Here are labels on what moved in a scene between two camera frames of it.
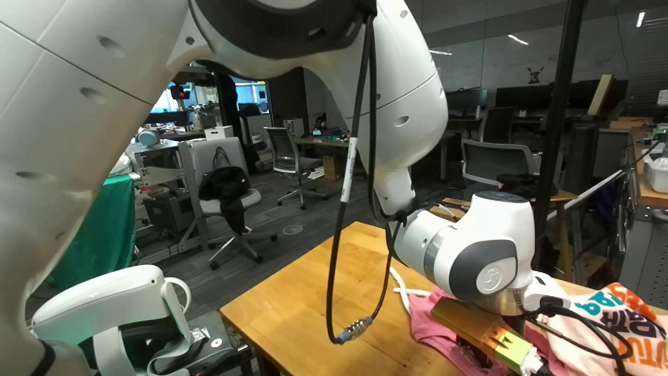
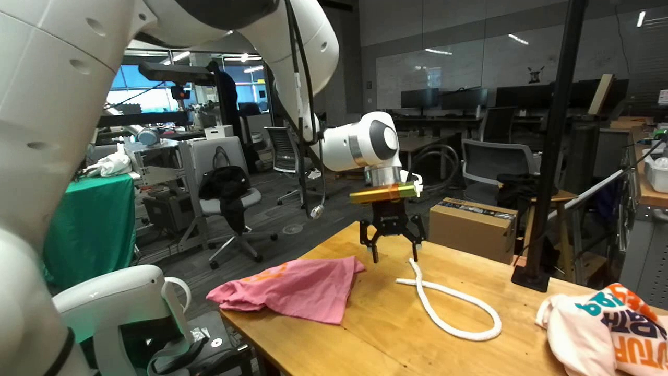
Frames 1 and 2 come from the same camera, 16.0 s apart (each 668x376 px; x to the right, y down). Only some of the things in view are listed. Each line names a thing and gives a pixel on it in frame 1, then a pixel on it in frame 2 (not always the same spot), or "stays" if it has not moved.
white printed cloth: (608, 331) stays
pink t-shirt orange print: (432, 331) → (315, 289)
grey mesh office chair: (498, 163) stays
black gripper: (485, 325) → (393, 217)
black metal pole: (559, 129) stays
